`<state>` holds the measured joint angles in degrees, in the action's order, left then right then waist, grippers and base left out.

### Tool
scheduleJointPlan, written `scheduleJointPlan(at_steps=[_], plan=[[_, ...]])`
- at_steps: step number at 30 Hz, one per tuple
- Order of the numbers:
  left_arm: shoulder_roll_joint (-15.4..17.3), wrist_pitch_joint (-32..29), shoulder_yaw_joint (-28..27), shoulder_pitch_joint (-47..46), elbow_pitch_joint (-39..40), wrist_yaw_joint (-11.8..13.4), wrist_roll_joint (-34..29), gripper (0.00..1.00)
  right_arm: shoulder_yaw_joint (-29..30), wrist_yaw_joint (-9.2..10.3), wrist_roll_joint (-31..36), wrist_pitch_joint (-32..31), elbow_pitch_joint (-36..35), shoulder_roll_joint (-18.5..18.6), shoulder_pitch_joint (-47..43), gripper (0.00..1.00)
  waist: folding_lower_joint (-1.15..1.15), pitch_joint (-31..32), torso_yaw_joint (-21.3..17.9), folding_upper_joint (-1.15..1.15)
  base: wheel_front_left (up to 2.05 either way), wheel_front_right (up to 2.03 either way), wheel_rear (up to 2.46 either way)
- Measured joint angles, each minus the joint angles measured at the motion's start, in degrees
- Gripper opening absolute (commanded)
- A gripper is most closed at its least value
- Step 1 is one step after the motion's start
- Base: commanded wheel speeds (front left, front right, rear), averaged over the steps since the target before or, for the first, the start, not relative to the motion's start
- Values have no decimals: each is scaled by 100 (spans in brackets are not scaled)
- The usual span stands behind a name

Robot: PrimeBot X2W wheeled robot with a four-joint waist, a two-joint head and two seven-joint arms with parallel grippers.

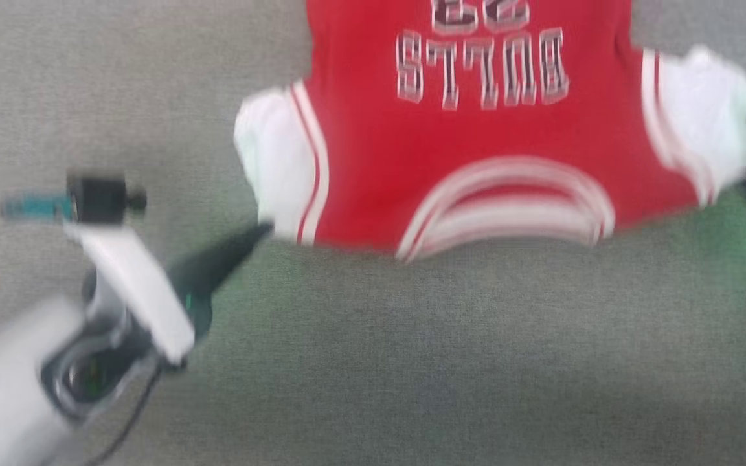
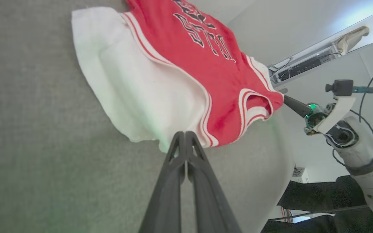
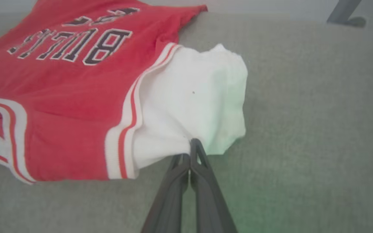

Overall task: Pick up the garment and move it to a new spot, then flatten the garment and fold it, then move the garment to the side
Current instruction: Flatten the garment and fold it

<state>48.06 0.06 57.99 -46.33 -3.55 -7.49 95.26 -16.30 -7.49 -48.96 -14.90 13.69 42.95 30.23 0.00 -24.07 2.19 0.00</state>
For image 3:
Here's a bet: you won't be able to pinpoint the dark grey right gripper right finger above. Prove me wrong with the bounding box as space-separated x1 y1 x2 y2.
190 139 238 233

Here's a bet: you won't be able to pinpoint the grey metal post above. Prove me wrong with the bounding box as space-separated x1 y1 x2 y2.
327 0 362 24

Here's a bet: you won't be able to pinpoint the red basketball jersey white sleeves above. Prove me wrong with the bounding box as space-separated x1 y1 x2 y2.
0 0 248 185

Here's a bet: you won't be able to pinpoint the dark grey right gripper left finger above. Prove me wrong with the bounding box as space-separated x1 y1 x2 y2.
141 154 191 233

